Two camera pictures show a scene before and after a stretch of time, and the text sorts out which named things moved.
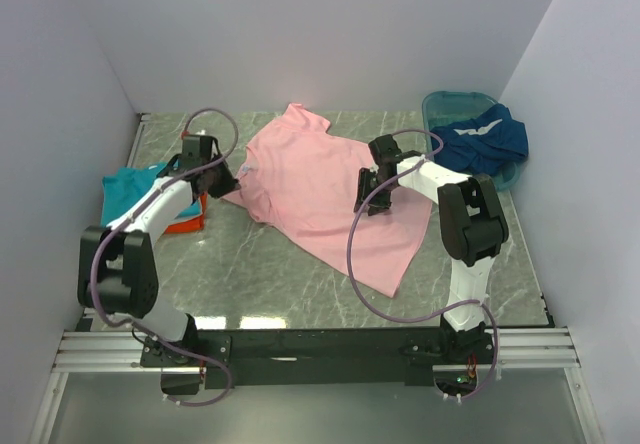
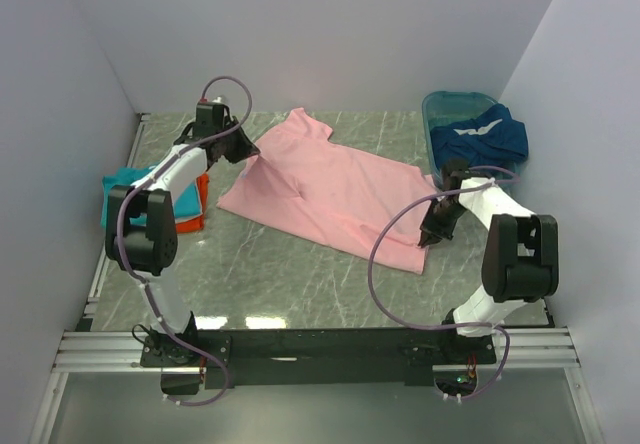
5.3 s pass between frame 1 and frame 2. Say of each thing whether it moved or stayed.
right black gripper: moved
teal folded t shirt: stayed
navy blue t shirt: stayed
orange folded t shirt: stayed
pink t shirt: moved
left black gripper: moved
